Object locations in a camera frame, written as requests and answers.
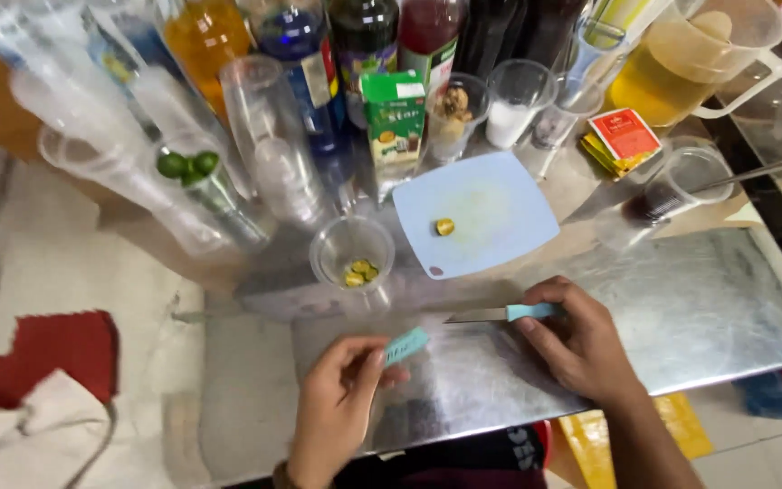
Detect person's left hand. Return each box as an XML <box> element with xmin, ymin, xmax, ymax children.
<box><xmin>288</xmin><ymin>336</ymin><xmax>411</xmax><ymax>486</ymax></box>

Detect person's right hand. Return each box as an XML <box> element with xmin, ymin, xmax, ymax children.
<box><xmin>513</xmin><ymin>275</ymin><xmax>640</xmax><ymax>409</ymax></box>

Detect teal handled knife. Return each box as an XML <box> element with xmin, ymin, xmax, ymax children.
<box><xmin>444</xmin><ymin>302</ymin><xmax>567</xmax><ymax>325</ymax></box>

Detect teal knife sheath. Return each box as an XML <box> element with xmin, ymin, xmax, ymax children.
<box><xmin>383</xmin><ymin>326</ymin><xmax>430</xmax><ymax>368</ymax></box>

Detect yellow plastic bag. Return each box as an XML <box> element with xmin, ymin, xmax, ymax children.
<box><xmin>557</xmin><ymin>392</ymin><xmax>715</xmax><ymax>489</ymax></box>

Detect lime pieces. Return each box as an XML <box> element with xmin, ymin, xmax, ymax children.
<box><xmin>343</xmin><ymin>259</ymin><xmax>380</xmax><ymax>288</ymax></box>

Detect person's dark clothing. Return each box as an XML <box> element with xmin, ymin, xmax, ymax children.
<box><xmin>334</xmin><ymin>424</ymin><xmax>549</xmax><ymax>489</ymax></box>

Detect clear plastic cup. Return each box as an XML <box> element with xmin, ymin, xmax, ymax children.
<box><xmin>309</xmin><ymin>216</ymin><xmax>396</xmax><ymax>315</ymax></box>

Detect clear cup with dark liquid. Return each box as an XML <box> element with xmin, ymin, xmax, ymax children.
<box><xmin>593</xmin><ymin>145</ymin><xmax>735</xmax><ymax>254</ymax></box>

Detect light blue cutting board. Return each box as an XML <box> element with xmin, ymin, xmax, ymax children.
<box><xmin>392</xmin><ymin>151</ymin><xmax>561</xmax><ymax>281</ymax></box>

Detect yellow tea bag packet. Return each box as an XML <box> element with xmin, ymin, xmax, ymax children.
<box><xmin>580</xmin><ymin>132</ymin><xmax>661</xmax><ymax>179</ymax></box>

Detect red tea bag packet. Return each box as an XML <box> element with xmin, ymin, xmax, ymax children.
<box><xmin>587</xmin><ymin>106</ymin><xmax>663</xmax><ymax>163</ymax></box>

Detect small empty clear cup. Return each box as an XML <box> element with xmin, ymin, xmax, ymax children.
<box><xmin>531</xmin><ymin>75</ymin><xmax>606</xmax><ymax>152</ymax></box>

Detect clear cup holding limes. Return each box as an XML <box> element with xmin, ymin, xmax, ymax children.
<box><xmin>152</xmin><ymin>132</ymin><xmax>271</xmax><ymax>254</ymax></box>

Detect clear cup with white sugar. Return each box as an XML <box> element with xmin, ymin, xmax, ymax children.
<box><xmin>485</xmin><ymin>58</ymin><xmax>559</xmax><ymax>151</ymax></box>

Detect long metal spoon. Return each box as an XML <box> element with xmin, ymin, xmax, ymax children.
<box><xmin>686</xmin><ymin>149</ymin><xmax>782</xmax><ymax>196</ymax></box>

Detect tall stack of clear cups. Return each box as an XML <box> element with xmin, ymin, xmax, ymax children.
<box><xmin>219</xmin><ymin>55</ymin><xmax>329</xmax><ymax>230</ymax></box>

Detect clear cup with brown pieces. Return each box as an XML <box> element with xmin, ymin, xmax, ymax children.
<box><xmin>425</xmin><ymin>71</ymin><xmax>492</xmax><ymax>164</ymax></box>

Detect clear pitcher with yellow tea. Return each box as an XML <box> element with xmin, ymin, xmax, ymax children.
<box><xmin>603</xmin><ymin>0</ymin><xmax>782</xmax><ymax>131</ymax></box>

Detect red cloth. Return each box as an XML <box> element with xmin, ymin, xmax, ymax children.
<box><xmin>0</xmin><ymin>310</ymin><xmax>121</xmax><ymax>410</ymax></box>

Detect green drink carton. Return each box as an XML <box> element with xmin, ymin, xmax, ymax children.
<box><xmin>360</xmin><ymin>70</ymin><xmax>428</xmax><ymax>179</ymax></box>

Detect white cloth bag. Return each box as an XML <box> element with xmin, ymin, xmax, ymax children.
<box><xmin>0</xmin><ymin>369</ymin><xmax>118</xmax><ymax>489</ymax></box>

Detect clear container with yellow straws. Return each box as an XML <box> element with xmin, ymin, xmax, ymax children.
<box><xmin>566</xmin><ymin>0</ymin><xmax>672</xmax><ymax>89</ymax></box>

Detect blue syrup bottle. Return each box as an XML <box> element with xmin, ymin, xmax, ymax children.
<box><xmin>254</xmin><ymin>0</ymin><xmax>359</xmax><ymax>213</ymax></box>

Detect red syrup bottle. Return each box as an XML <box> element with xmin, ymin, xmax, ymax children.
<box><xmin>397</xmin><ymin>0</ymin><xmax>468</xmax><ymax>97</ymax></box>

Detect dark purple syrup bottle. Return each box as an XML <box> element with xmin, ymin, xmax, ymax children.
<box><xmin>328</xmin><ymin>0</ymin><xmax>401</xmax><ymax>130</ymax></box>

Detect orange syrup bottle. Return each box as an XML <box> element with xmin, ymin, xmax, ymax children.
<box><xmin>163</xmin><ymin>0</ymin><xmax>253</xmax><ymax>118</ymax></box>

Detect heap of clear plastic cups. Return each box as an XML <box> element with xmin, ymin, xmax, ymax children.
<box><xmin>0</xmin><ymin>0</ymin><xmax>243</xmax><ymax>262</ymax></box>

